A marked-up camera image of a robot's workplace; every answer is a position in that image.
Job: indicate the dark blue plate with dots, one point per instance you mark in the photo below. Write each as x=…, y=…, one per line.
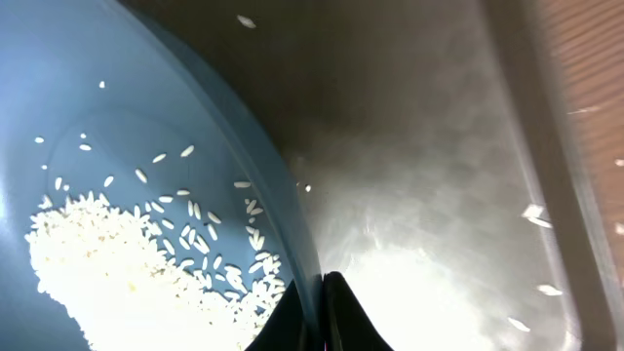
x=50, y=49

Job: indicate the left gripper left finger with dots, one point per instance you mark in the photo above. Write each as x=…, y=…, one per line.
x=285, y=329

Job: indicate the pile of white rice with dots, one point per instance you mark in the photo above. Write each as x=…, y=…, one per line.
x=140, y=225

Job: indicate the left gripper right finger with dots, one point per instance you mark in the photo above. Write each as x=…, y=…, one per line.
x=345, y=324

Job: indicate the dark brown serving tray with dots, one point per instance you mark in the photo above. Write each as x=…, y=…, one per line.
x=436, y=152

